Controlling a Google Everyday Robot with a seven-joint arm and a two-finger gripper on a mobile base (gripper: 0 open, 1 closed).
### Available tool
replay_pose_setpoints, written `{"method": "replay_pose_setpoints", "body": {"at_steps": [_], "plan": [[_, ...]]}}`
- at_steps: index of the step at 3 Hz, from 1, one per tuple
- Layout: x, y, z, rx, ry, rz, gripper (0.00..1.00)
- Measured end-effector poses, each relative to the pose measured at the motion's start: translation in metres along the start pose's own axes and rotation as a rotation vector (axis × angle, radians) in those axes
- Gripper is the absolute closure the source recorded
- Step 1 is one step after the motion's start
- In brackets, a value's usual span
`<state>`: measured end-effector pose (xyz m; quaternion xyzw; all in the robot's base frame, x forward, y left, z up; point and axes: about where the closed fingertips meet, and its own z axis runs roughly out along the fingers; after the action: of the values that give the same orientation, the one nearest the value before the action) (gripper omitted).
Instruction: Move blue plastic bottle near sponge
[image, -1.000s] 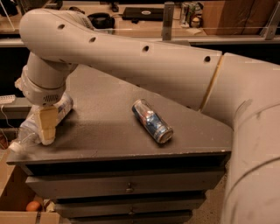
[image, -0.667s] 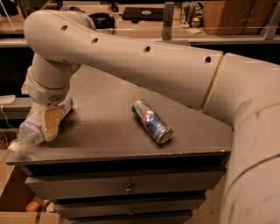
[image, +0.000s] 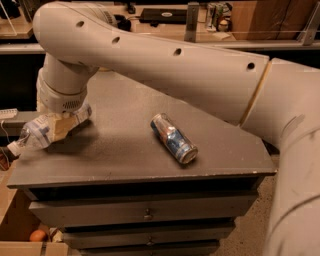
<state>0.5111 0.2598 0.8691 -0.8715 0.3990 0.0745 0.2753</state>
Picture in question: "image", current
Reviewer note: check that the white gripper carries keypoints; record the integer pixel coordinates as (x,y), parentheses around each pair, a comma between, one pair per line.
(61,101)

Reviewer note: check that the clear blue-labelled plastic bottle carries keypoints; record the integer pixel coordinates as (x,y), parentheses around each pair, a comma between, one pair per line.
(35,133)

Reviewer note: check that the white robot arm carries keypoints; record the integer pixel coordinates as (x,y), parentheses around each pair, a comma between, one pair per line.
(276,100)

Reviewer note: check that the white power strip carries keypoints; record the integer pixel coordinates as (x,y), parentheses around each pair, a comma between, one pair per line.
(8,113)

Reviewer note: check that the grey drawer cabinet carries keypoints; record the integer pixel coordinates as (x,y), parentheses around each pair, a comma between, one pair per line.
(114,189)

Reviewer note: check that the orange ball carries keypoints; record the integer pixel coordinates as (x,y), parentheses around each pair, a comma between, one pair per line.
(38,236)

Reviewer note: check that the blue and silver drink can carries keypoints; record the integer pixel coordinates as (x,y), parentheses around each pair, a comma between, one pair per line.
(183,150)

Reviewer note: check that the cardboard box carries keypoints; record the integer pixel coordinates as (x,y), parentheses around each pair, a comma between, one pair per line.
(17,223)

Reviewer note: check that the black laptop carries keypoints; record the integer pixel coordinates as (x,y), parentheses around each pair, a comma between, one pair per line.
(166,16)

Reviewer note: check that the right metal bracket post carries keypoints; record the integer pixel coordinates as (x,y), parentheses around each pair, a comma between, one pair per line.
(191,21)

